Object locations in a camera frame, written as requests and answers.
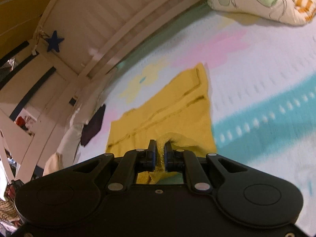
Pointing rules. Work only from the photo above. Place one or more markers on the cream wooden headboard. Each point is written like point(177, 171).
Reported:
point(108, 24)

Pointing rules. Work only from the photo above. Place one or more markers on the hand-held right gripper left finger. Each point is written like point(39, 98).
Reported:
point(151, 153)

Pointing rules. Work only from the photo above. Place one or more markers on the cream wooden cabinet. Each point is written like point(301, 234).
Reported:
point(37, 93)

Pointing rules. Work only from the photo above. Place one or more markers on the dark wall socket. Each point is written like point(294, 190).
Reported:
point(72, 101)

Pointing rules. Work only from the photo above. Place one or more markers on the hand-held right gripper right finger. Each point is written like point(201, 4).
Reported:
point(168, 156)

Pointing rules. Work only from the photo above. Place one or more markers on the floral folded duvet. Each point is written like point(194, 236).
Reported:
point(261, 0)

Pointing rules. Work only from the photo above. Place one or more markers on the pastel patterned bed sheet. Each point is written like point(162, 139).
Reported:
point(259, 86)

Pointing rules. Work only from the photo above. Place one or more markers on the yellow knit sweater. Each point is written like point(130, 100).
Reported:
point(167, 113)

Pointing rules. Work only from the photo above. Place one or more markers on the white pillow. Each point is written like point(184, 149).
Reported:
point(71, 140)

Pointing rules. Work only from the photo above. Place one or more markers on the dark cloth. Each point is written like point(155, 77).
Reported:
point(92, 126)

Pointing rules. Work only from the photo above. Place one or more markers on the blue star decoration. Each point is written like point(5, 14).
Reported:
point(54, 42)

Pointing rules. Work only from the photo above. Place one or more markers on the pale pink cloth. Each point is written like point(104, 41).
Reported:
point(52, 164)

